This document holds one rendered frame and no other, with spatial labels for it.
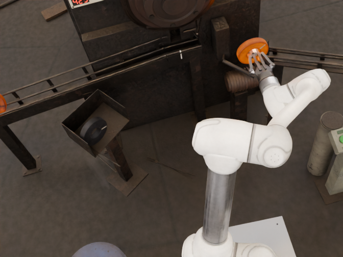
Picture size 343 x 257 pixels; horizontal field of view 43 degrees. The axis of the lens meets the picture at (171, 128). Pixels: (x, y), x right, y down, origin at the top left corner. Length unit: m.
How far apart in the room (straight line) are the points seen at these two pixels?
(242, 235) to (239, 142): 0.79
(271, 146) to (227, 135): 0.14
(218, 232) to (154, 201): 1.04
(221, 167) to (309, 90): 0.56
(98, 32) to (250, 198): 1.29
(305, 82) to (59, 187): 1.71
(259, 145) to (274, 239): 0.80
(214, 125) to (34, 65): 2.37
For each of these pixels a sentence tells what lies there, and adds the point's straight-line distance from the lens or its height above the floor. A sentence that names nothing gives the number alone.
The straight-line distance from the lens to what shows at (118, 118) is 2.30.
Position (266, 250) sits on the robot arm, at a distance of 1.82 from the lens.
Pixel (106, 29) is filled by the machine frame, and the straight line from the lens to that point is 2.36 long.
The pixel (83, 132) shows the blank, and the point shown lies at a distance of 2.16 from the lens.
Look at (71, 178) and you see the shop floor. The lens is 2.92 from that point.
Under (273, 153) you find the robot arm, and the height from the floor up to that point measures 1.24.
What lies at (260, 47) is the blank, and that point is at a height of 0.86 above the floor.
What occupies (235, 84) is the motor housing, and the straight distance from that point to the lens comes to 2.48.
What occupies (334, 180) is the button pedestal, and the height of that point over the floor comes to 0.18.
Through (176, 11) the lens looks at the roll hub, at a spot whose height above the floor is 1.08.
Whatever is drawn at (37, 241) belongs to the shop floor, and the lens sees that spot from 2.83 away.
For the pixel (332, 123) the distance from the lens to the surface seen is 2.36.
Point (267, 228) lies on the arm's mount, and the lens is 2.14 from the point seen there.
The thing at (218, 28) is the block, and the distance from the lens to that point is 2.35.
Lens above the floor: 2.45
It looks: 57 degrees down
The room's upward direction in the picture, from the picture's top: 13 degrees counter-clockwise
